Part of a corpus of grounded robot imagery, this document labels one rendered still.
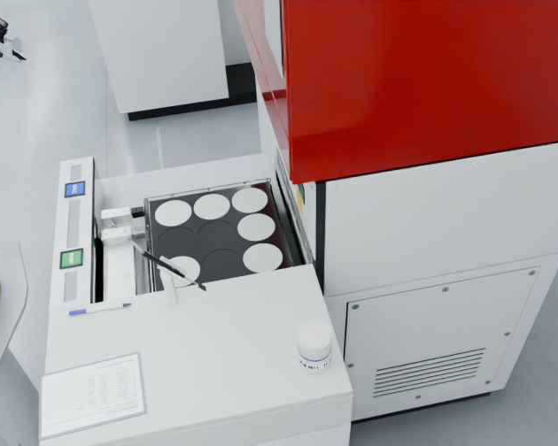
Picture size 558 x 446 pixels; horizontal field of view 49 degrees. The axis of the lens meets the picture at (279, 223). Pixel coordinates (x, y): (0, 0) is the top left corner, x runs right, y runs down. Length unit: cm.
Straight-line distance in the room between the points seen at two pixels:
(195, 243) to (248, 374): 46
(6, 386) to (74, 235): 55
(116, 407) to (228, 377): 23
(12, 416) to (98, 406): 80
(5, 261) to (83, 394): 64
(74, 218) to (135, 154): 175
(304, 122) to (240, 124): 234
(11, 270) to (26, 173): 172
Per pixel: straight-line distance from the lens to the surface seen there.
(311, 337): 123
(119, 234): 169
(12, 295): 177
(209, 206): 172
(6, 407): 206
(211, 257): 159
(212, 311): 140
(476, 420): 240
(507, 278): 179
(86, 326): 144
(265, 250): 158
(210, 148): 337
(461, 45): 120
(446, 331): 190
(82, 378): 137
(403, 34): 114
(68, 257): 159
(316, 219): 135
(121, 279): 162
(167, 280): 136
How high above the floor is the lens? 208
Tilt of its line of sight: 46 degrees down
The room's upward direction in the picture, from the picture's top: 3 degrees counter-clockwise
